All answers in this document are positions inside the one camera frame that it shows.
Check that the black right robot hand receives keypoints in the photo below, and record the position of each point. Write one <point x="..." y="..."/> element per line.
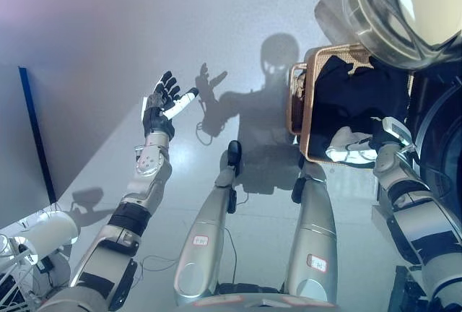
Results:
<point x="377" y="138"/>

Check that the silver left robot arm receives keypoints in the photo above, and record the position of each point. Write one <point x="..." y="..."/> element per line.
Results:
<point x="151" y="160"/>

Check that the white cylindrical device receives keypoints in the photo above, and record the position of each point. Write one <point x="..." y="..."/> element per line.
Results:
<point x="50" y="230"/>

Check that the black garment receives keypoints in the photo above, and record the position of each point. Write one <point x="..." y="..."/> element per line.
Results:
<point x="353" y="99"/>

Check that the grey front-load washing machine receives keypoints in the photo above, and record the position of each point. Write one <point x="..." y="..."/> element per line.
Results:
<point x="444" y="138"/>

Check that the white garment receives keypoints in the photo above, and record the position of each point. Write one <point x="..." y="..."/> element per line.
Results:
<point x="341" y="144"/>

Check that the black left robot foot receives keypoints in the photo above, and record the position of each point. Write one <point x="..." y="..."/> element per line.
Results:
<point x="234" y="153"/>

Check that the round glass washer door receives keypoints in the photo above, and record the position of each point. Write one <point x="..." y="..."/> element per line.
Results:
<point x="390" y="19"/>

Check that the silver robot leg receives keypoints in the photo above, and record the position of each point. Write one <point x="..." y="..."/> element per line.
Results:
<point x="205" y="232"/>
<point x="314" y="232"/>

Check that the grey panel with dark edge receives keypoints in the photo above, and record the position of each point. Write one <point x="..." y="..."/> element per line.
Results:
<point x="21" y="146"/>

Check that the silver right robot leg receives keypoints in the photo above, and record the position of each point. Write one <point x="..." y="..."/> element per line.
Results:
<point x="314" y="232"/>

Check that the silver left robot leg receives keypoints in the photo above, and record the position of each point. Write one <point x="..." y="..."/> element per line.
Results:
<point x="205" y="232"/>

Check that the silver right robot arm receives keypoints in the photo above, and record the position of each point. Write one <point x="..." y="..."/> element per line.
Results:
<point x="415" y="211"/>

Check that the tan wicker laundry basket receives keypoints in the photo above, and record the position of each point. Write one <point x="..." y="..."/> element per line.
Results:
<point x="308" y="109"/>

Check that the grey robot torso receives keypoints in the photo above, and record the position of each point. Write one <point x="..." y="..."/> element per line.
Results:
<point x="252" y="304"/>

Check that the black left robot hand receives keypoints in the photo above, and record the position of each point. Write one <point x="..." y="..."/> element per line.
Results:
<point x="159" y="113"/>

